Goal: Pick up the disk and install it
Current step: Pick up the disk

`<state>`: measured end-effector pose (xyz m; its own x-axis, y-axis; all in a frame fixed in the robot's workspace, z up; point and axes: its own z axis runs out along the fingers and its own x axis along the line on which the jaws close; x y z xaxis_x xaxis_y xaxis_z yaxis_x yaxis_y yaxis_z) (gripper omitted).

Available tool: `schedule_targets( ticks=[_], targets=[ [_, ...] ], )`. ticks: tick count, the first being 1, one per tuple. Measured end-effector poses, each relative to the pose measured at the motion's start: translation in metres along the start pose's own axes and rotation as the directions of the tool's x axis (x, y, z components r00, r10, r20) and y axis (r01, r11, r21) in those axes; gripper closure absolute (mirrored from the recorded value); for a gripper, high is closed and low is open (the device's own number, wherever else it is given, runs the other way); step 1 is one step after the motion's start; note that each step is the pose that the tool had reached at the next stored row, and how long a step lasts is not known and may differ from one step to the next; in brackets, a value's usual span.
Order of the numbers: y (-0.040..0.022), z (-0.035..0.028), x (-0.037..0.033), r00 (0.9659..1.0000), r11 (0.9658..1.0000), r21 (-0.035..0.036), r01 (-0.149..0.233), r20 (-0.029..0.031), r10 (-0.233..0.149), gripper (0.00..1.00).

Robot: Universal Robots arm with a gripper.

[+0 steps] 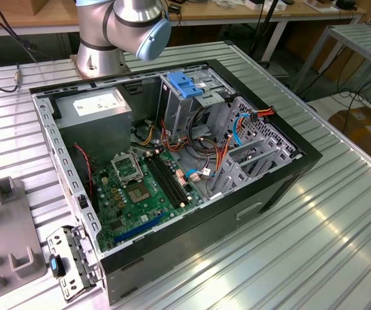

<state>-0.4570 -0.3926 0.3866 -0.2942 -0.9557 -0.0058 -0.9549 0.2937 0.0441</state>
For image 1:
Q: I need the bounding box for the blue data wire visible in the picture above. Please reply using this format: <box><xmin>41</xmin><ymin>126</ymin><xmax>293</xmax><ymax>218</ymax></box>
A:
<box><xmin>232</xmin><ymin>109</ymin><xmax>261</xmax><ymax>147</ymax></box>

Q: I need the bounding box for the orange power wire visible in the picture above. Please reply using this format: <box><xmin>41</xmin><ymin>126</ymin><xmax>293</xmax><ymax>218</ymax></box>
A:
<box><xmin>256</xmin><ymin>105</ymin><xmax>277</xmax><ymax>119</ymax></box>

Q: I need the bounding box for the grey metal disk bay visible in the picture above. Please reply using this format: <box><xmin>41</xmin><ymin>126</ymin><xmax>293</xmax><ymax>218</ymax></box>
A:
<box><xmin>204</xmin><ymin>96</ymin><xmax>304</xmax><ymax>201</ymax></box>

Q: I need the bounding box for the black RAM slot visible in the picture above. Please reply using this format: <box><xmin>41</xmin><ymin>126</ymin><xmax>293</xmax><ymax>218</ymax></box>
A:
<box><xmin>152</xmin><ymin>152</ymin><xmax>192</xmax><ymax>203</ymax></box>
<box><xmin>145</xmin><ymin>154</ymin><xmax>186</xmax><ymax>209</ymax></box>
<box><xmin>156</xmin><ymin>151</ymin><xmax>195</xmax><ymax>201</ymax></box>
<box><xmin>148</xmin><ymin>154</ymin><xmax>189</xmax><ymax>207</ymax></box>

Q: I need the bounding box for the grey optical drive cage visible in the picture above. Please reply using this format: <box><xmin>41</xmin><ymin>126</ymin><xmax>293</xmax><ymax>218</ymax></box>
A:
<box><xmin>157</xmin><ymin>68</ymin><xmax>237</xmax><ymax>140</ymax></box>

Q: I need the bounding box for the CPU socket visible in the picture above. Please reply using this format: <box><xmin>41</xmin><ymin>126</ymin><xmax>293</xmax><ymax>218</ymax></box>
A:
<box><xmin>126</xmin><ymin>183</ymin><xmax>153</xmax><ymax>205</ymax></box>

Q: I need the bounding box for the green motherboard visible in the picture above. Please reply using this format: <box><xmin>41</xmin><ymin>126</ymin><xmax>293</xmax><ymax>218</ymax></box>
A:
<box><xmin>93</xmin><ymin>150</ymin><xmax>205</xmax><ymax>253</ymax></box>

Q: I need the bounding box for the metal socket cover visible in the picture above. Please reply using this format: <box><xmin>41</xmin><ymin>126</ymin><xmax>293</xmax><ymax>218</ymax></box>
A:
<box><xmin>110</xmin><ymin>153</ymin><xmax>145</xmax><ymax>187</ymax></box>

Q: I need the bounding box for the blue plastic drive latch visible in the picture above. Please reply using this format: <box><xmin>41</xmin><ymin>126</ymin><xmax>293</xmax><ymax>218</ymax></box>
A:
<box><xmin>166</xmin><ymin>72</ymin><xmax>205</xmax><ymax>100</ymax></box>

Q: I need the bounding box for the blue expansion slot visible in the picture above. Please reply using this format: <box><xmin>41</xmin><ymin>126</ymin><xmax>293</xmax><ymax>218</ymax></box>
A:
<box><xmin>113</xmin><ymin>211</ymin><xmax>166</xmax><ymax>243</ymax></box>

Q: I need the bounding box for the black PC case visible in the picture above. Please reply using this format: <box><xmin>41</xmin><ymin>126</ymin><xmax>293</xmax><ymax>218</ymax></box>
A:
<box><xmin>28</xmin><ymin>59</ymin><xmax>324</xmax><ymax>307</ymax></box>

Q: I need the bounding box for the grey power supply unit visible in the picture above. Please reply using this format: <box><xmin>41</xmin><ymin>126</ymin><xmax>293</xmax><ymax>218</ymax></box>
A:
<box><xmin>53</xmin><ymin>87</ymin><xmax>133</xmax><ymax>169</ymax></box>

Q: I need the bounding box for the black and blue latch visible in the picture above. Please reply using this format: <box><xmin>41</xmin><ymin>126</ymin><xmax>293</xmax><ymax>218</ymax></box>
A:
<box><xmin>48</xmin><ymin>254</ymin><xmax>66</xmax><ymax>278</ymax></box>

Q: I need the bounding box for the flat cardboard box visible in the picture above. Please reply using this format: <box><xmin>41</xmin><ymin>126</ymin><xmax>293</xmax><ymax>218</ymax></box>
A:
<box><xmin>328</xmin><ymin>108</ymin><xmax>371</xmax><ymax>169</ymax></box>

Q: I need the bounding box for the wooden desk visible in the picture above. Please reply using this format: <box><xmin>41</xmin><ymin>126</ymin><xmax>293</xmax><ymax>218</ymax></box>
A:
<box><xmin>0</xmin><ymin>0</ymin><xmax>366</xmax><ymax>36</ymax></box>

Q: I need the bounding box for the grey parts rack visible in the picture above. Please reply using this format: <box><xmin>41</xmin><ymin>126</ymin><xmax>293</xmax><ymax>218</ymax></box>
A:
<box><xmin>0</xmin><ymin>176</ymin><xmax>49</xmax><ymax>301</ymax></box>

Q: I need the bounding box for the metal slat side table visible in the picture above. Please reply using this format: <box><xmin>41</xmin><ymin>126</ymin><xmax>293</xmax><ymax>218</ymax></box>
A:
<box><xmin>293</xmin><ymin>24</ymin><xmax>371</xmax><ymax>94</ymax></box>

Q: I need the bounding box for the orange and red wire bundle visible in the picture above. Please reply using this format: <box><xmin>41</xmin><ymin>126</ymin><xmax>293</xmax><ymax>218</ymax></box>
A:
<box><xmin>161</xmin><ymin>119</ymin><xmax>189</xmax><ymax>152</ymax></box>

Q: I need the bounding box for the blue wire white connector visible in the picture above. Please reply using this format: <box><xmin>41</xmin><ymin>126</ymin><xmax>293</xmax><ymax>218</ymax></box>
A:
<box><xmin>184</xmin><ymin>168</ymin><xmax>212</xmax><ymax>184</ymax></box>

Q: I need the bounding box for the orange and yellow wire bundle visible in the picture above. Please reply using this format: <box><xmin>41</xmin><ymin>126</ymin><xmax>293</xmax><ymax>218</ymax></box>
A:
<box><xmin>204</xmin><ymin>141</ymin><xmax>237</xmax><ymax>177</ymax></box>

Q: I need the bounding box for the yellow and black wire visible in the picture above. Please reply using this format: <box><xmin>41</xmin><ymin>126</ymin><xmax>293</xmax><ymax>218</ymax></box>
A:
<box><xmin>138</xmin><ymin>125</ymin><xmax>156</xmax><ymax>146</ymax></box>

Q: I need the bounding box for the metal slot retainer bracket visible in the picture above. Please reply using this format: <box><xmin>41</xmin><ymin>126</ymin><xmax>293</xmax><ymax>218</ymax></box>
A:
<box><xmin>46</xmin><ymin>225</ymin><xmax>104</xmax><ymax>303</ymax></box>

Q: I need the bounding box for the black cable silver connector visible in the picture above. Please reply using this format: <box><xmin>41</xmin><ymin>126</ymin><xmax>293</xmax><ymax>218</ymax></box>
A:
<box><xmin>0</xmin><ymin>63</ymin><xmax>23</xmax><ymax>94</ymax></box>

